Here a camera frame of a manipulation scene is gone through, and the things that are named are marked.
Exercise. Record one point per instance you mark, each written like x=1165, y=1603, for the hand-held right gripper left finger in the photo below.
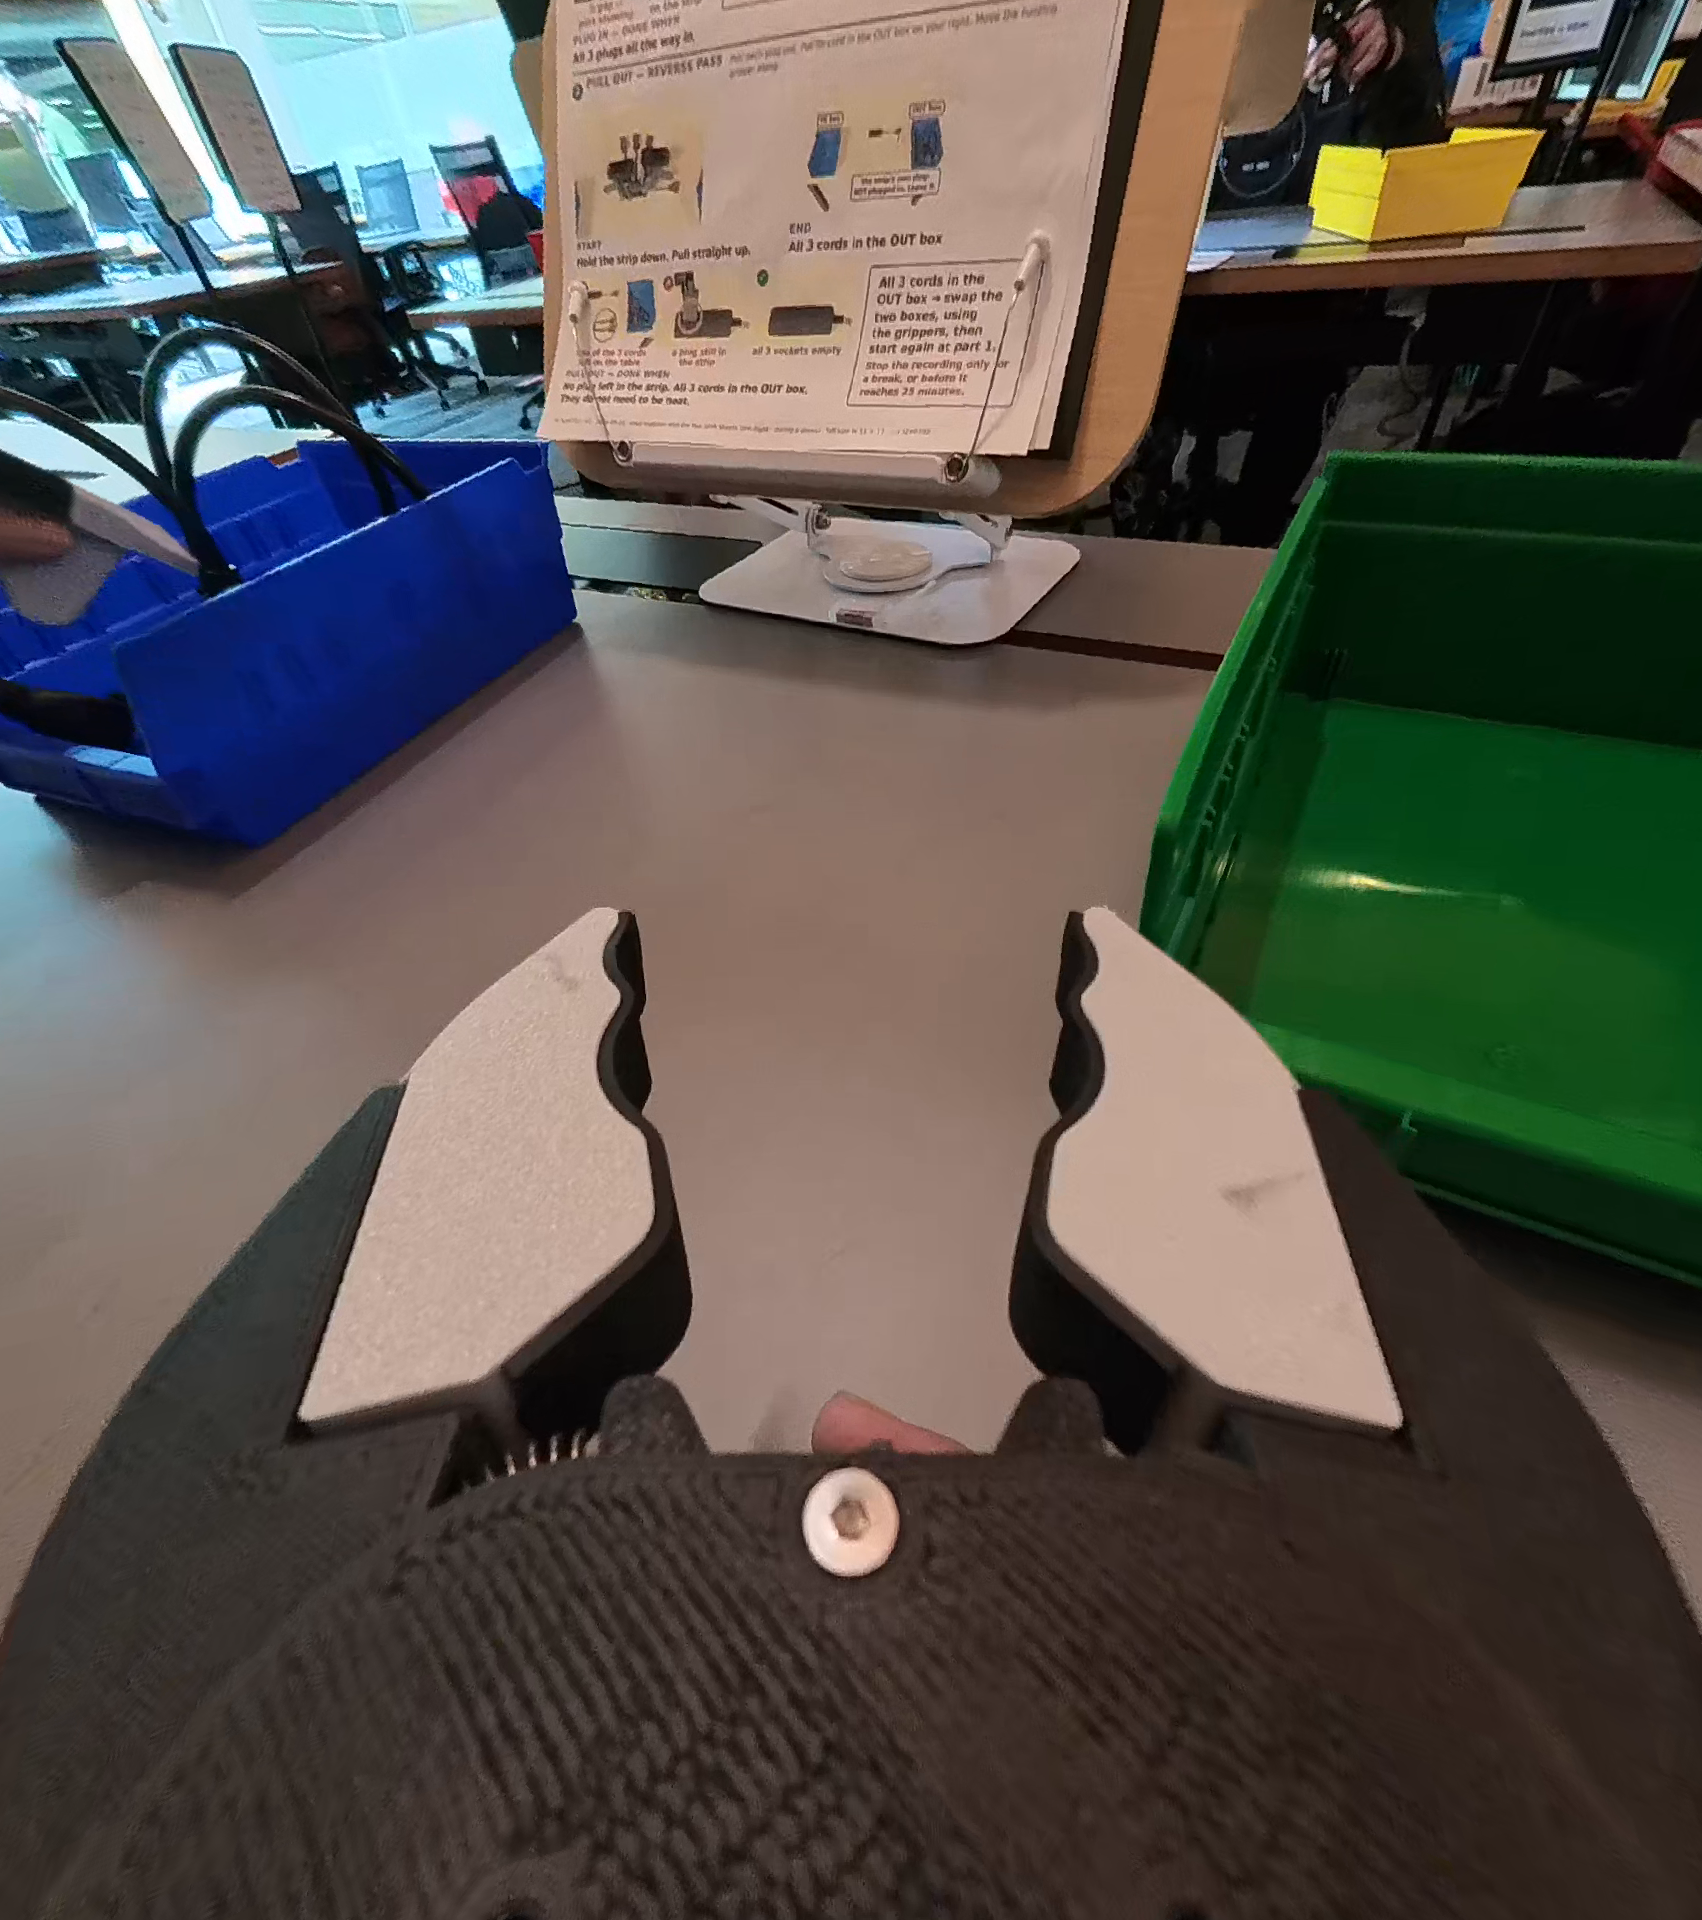
x=490, y=1187

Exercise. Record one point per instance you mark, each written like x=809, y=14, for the blue plastic bin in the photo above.
x=339, y=675

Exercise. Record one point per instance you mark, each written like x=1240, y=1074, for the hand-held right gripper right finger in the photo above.
x=1214, y=1199

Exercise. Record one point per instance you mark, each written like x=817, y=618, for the black framed sign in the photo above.
x=1569, y=37

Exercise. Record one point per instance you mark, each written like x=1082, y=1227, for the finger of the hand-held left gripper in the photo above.
x=85, y=554

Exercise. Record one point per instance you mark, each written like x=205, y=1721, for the person's right hand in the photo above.
x=866, y=1423

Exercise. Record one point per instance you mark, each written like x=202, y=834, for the wooden desk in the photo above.
x=1466, y=246

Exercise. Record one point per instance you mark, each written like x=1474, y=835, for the tilted document board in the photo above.
x=138, y=127
x=239, y=127

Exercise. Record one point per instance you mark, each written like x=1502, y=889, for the yellow cardboard box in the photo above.
x=1420, y=187

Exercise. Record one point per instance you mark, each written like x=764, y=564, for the green plastic bin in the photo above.
x=1511, y=901

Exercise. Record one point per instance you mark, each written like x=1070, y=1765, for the printed instruction sheet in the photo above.
x=853, y=151

